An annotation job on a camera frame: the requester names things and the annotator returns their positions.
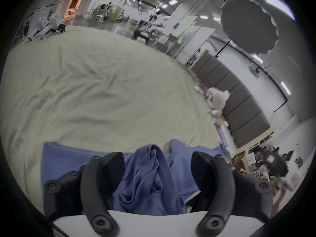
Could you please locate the blue shirt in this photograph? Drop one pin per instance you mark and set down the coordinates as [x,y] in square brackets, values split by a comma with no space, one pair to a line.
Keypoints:
[148,181]

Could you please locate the cluttered low table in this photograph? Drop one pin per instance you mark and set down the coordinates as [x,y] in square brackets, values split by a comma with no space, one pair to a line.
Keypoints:
[271,162]

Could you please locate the bed with beige sheet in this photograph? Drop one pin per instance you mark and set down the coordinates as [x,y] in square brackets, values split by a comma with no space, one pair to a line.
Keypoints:
[98,83]

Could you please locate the white bunched cloth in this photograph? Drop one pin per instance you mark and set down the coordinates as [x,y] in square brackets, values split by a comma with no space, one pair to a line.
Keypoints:
[218,96]

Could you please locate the grey padded headboard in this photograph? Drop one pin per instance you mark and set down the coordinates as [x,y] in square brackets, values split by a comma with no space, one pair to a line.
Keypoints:
[234,97]

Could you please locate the black photo umbrella on stand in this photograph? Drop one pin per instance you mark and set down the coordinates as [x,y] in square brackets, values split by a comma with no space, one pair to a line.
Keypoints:
[249,23]

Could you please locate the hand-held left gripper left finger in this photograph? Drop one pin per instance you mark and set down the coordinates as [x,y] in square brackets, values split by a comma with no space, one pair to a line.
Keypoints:
[91,189]

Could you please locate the spare white hand-held gripper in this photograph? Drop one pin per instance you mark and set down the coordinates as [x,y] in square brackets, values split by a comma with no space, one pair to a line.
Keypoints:
[47,25]

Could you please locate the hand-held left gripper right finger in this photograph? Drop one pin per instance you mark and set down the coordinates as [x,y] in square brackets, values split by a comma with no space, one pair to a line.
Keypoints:
[222,189]

